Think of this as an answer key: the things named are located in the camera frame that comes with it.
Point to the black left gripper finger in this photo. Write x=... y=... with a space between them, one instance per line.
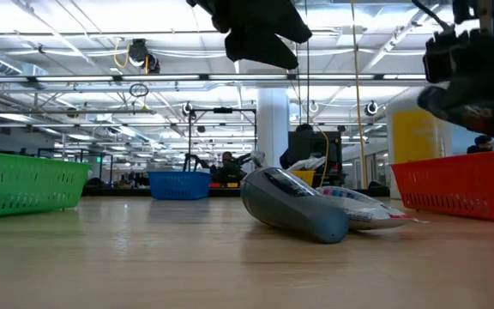
x=260 y=49
x=268 y=19

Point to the grey electric shaver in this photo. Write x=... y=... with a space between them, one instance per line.
x=290 y=206

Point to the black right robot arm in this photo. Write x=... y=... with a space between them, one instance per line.
x=487 y=8

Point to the person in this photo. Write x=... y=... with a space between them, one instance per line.
x=227 y=159
x=483 y=143

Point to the white round pillar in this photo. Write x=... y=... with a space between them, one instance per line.
x=272 y=129

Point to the long ceiling light strip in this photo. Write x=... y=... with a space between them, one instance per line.
x=157 y=77

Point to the red plastic basket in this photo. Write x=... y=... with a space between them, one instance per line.
x=444 y=184

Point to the white yellow wipes canister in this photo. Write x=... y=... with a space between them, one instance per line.
x=410 y=133

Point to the black equipment cart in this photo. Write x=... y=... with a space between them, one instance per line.
x=311 y=146

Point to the yellow plastic basket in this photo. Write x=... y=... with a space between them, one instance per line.
x=305 y=177

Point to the blue plastic basket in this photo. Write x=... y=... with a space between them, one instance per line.
x=178 y=185

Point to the white flat packet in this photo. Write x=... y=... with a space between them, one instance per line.
x=371 y=212

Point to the green plastic basket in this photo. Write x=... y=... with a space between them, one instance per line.
x=24 y=184

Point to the black frame stand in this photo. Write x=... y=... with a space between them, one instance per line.
x=223 y=110

